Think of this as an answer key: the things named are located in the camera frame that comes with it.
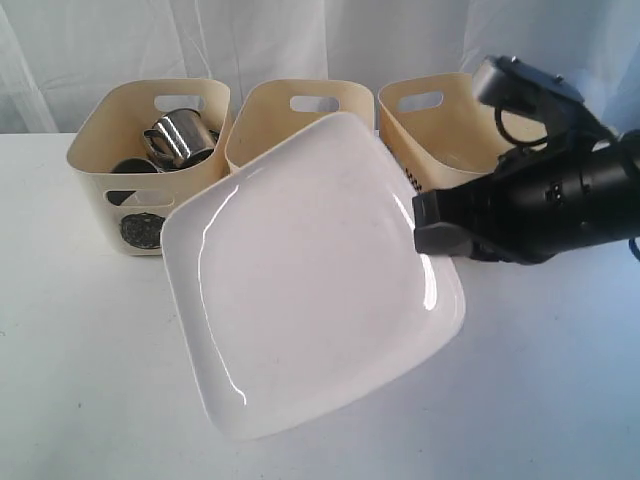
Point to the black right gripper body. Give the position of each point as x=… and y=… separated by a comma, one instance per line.
x=530, y=211

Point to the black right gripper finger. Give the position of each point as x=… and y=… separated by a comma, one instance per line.
x=443, y=227

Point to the white square plate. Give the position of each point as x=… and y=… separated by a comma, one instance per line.
x=298, y=285

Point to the stainless steel mug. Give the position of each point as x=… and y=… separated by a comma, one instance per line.
x=134, y=165
x=165, y=141

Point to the large stainless steel bowl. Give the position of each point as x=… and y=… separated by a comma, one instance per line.
x=201, y=146

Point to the white plastic bowl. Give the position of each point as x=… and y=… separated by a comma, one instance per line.
x=149, y=198

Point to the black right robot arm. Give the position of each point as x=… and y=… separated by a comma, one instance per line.
x=614, y=194

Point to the cream bin with square mark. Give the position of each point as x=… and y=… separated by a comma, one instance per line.
x=440, y=135

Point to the cream bin with triangle mark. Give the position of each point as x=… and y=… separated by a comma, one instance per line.
x=267, y=118

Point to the cream bin with circle mark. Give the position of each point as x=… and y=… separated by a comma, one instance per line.
x=113, y=132

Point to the white curtain backdrop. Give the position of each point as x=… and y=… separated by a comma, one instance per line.
x=60, y=58

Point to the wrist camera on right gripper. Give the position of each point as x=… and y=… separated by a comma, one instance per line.
x=509, y=83

